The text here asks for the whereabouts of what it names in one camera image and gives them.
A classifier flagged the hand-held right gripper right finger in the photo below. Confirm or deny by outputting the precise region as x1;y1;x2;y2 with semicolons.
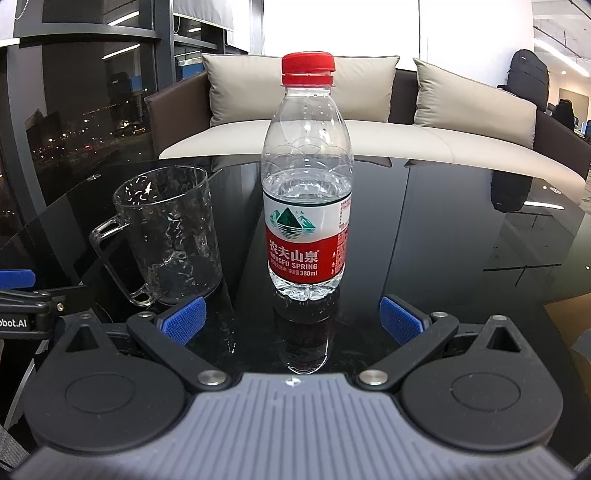
355;295;539;393

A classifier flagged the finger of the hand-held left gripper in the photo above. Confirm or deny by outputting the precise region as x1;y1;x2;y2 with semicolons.
0;270;37;291
0;286;88;334

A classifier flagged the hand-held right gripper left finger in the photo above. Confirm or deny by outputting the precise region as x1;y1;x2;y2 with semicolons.
48;296;232;393

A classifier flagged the clear glass cup with handle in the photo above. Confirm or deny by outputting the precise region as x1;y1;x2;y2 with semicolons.
89;166;223;308

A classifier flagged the clear plastic water bottle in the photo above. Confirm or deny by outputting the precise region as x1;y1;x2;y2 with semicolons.
262;71;354;301

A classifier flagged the red bottle cap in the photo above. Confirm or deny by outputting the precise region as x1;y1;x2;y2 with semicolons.
281;52;336;77

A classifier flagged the brown and beige sofa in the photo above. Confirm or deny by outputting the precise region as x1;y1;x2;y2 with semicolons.
144;55;591;183

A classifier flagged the beige sofa cushion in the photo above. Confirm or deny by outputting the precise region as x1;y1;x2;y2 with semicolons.
413;58;539;149
202;52;400;128

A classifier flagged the black office chair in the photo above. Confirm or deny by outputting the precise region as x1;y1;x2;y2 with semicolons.
551;98;579;136

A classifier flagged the black backpack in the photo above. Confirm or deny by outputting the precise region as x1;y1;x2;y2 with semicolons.
496;48;550;112

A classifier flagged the grey roller blind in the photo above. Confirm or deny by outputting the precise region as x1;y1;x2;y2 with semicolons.
172;0;237;32

